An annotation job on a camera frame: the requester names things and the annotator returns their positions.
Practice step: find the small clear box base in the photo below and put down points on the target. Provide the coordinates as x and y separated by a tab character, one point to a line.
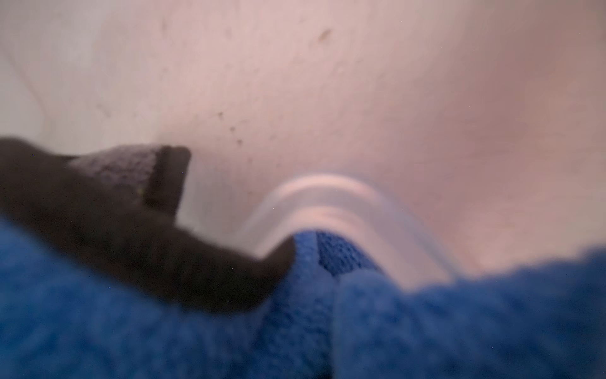
356	211

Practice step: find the blue microfiber cloth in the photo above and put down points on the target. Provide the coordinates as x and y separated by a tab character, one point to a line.
97	281

